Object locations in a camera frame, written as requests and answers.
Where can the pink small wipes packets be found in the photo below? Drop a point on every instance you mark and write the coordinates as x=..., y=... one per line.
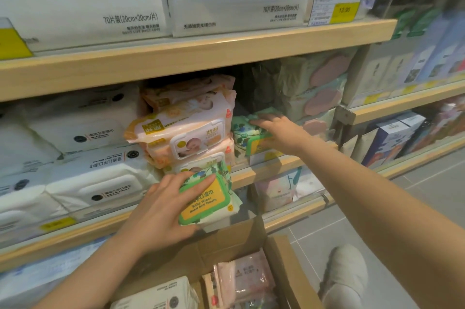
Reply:
x=250, y=272

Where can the person's right hand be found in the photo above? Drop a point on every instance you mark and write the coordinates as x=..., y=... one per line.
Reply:
x=287, y=136

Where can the white pack with blue print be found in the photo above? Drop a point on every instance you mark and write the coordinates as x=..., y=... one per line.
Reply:
x=43, y=268

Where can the white wet wipes packet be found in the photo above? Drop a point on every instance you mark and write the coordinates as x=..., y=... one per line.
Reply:
x=25, y=148
x=105, y=178
x=156, y=296
x=25, y=207
x=91, y=119

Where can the grey metal shelf bracket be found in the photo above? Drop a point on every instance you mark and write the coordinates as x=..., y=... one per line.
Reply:
x=343, y=118

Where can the person's left forearm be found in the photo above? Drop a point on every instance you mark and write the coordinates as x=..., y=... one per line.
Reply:
x=94, y=272

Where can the person's left hand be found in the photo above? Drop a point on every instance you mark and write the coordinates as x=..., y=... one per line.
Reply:
x=156, y=218

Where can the green pink tissue bundle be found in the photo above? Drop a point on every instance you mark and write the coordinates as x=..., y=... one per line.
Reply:
x=308, y=83

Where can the person's right forearm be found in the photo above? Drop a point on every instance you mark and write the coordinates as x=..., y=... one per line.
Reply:
x=392, y=218

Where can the brown cardboard box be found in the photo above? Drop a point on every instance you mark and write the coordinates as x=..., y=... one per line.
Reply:
x=232, y=239

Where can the white shoe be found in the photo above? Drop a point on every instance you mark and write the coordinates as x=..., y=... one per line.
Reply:
x=345, y=272

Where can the yellow price tag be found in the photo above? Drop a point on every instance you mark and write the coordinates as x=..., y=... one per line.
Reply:
x=12, y=43
x=58, y=224
x=343, y=10
x=272, y=155

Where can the neighbouring wooden shelf unit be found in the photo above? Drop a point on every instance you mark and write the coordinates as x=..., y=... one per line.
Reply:
x=399, y=101

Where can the wooden store shelving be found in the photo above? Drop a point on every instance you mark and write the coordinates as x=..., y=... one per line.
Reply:
x=181, y=54

